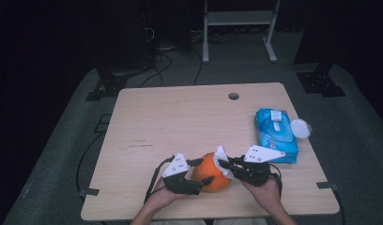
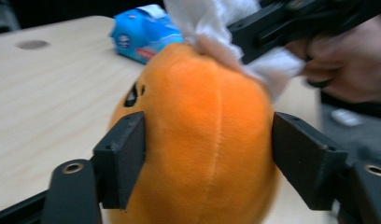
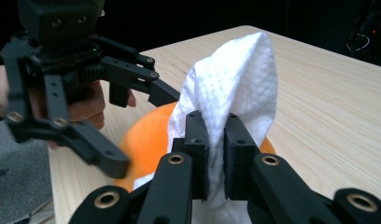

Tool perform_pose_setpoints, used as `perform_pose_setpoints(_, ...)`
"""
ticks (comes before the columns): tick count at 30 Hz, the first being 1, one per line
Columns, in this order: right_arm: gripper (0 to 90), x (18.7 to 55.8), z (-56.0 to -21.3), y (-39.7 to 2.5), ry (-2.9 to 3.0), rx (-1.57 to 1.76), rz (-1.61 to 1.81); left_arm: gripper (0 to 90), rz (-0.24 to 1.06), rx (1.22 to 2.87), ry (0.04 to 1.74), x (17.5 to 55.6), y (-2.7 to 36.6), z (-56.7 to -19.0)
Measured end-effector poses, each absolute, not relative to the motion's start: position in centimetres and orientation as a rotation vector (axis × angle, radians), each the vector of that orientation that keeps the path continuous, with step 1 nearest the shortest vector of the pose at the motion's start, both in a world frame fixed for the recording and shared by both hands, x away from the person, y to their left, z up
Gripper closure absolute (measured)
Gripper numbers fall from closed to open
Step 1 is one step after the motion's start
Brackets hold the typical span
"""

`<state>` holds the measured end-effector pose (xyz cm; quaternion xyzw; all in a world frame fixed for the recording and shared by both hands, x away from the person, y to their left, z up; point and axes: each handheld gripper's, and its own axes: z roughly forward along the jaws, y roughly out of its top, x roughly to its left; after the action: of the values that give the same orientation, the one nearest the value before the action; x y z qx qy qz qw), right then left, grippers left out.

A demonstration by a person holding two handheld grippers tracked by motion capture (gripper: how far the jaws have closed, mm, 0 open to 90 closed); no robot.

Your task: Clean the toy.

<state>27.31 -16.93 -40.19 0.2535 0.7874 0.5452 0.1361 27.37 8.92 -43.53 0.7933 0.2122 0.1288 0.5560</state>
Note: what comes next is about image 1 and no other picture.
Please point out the gray tape strip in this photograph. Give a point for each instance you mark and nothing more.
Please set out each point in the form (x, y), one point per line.
(89, 192)
(325, 185)

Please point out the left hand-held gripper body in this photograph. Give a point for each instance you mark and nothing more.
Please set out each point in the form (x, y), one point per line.
(183, 186)

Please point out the white wet wipe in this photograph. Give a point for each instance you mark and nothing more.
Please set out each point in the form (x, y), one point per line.
(220, 153)

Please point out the black stand base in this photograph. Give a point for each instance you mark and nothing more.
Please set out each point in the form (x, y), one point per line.
(110, 84)
(319, 82)

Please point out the orange round fruit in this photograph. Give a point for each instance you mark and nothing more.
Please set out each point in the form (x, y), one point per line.
(211, 172)

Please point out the person's right hand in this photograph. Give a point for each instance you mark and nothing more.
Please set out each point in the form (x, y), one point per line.
(268, 195)

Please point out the blue wet wipes pack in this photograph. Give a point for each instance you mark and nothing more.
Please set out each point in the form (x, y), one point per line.
(274, 134)

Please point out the person's left hand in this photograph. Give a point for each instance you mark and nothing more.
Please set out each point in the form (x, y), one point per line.
(161, 198)

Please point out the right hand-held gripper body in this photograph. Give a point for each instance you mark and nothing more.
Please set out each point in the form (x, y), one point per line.
(255, 173)

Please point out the white metal stand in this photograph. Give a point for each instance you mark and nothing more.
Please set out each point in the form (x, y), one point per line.
(206, 47)

